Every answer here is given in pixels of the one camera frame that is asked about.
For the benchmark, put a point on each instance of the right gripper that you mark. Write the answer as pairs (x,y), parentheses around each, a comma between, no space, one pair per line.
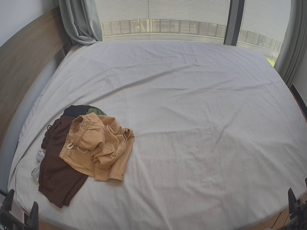
(298,220)

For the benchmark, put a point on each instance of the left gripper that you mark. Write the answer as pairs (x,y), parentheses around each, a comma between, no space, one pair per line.
(12,221)

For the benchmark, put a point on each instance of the tan shorts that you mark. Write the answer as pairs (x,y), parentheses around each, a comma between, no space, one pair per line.
(108,147)

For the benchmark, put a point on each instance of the bed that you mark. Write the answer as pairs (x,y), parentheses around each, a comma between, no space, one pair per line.
(179,104)

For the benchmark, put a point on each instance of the pale grey garment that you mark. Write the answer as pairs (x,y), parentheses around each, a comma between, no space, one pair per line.
(36,174)

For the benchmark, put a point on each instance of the brown shorts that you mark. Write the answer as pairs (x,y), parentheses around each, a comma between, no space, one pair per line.
(57,176)

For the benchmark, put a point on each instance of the black garment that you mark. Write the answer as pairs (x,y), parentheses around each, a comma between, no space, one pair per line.
(74,110)

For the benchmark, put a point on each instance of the green garment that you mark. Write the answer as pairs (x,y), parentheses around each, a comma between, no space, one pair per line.
(92,111)

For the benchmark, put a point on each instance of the grey-green curtain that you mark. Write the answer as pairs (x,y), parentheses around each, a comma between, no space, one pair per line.
(79,13)
(297,44)

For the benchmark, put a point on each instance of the window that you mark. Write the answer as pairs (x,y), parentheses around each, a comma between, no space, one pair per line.
(168,8)

